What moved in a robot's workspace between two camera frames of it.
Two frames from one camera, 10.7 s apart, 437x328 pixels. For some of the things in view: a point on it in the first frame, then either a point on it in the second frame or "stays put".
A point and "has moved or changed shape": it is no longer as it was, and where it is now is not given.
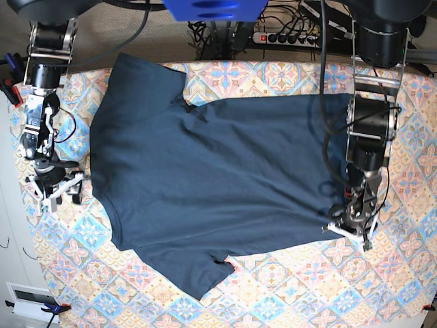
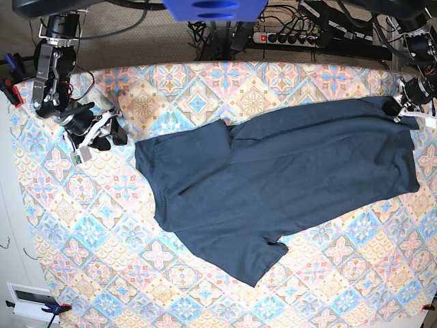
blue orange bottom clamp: x=57 y=309 stays put
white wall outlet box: x=29 y=301 stays put
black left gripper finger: x=76 y=196 -> x=102 y=143
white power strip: x=309 y=41 stays put
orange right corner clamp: x=429 y=307 stays put
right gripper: x=354 y=220 -> x=391 y=107
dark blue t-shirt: x=188 y=187 has moved or changed shape
